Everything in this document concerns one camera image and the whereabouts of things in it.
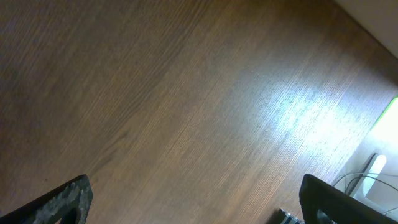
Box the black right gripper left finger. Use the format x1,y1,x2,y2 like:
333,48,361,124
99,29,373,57
1,174,93,224

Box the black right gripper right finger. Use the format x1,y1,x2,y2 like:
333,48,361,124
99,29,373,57
299,174,397,224

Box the white floor power strip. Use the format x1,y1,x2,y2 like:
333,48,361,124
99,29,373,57
339,154,397,215

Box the grey floor cables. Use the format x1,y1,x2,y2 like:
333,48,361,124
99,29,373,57
332,172,398,215

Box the aluminium table frame rail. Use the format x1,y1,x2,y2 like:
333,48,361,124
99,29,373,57
272,209,305,224

